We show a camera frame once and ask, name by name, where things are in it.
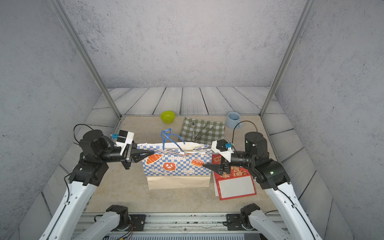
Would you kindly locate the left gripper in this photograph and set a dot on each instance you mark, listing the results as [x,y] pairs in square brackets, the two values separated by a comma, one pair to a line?
[132,154]

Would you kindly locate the white Happy Every Day bag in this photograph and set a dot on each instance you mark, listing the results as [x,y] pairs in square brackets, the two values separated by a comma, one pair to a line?
[214,179]

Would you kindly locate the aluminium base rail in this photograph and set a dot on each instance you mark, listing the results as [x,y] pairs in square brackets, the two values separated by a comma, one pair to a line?
[195,225]

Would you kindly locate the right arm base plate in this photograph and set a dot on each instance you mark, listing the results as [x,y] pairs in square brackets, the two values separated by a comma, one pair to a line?
[233,222]

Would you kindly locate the right frame post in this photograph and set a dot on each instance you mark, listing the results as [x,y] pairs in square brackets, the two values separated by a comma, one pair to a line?
[308,8]

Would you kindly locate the green checkered cloth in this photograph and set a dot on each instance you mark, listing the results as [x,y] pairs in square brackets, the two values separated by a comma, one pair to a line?
[206,131]

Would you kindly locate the red paper gift bag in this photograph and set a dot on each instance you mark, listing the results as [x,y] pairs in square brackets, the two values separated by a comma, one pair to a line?
[235,186]

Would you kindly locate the metal spoon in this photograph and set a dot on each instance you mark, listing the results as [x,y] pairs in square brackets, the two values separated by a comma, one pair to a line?
[193,125]

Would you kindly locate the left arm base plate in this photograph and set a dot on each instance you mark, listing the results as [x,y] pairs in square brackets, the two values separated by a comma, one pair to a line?
[138,222]

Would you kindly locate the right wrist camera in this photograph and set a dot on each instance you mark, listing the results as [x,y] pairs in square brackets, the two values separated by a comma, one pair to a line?
[224,148]

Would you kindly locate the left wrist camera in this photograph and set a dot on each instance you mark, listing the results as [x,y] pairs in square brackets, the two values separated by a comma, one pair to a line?
[122,140]

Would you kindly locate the blue checkered paper bag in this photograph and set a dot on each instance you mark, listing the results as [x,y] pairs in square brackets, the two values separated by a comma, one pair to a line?
[176,163]

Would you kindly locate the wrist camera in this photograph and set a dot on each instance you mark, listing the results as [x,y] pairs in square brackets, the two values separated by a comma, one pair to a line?
[122,140]
[224,148]

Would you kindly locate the green plastic bowl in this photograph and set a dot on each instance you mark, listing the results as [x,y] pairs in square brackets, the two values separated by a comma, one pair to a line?
[168,117]

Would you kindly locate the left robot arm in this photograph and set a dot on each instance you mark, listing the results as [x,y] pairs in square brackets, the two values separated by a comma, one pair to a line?
[98,151]

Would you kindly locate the left frame post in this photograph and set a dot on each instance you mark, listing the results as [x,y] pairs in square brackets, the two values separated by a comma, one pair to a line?
[70,30]

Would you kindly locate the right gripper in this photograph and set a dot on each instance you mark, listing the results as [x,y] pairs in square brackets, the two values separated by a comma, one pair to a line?
[220,169]

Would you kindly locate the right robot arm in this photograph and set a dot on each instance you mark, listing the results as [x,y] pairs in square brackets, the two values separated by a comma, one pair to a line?
[273,178]

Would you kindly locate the light blue mug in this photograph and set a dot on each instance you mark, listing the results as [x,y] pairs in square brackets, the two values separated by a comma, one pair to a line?
[233,120]

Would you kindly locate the frame post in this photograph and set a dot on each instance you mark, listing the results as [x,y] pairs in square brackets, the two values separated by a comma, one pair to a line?
[70,30]
[308,8]

